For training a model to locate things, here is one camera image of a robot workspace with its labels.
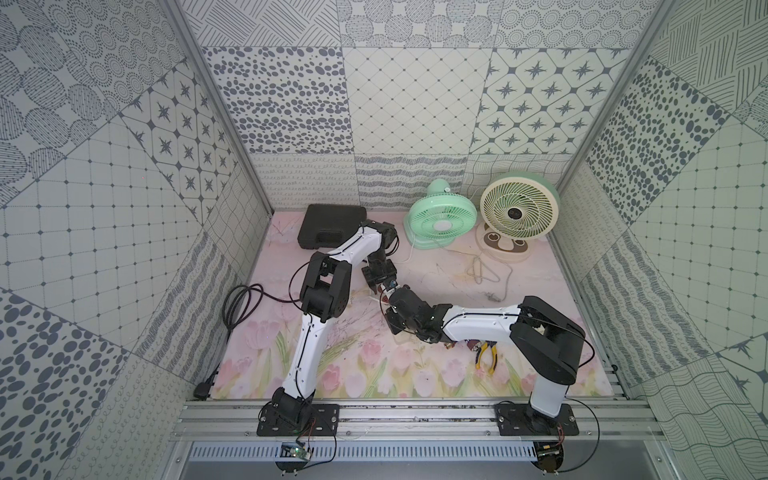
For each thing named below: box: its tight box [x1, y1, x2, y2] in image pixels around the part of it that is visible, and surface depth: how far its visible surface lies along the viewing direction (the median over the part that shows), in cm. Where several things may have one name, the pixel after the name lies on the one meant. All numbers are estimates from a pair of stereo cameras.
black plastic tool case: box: [297, 204, 368, 249], surface depth 112 cm
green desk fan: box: [404, 179, 478, 250], surface depth 94 cm
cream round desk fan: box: [475, 171, 560, 264], surface depth 93 cm
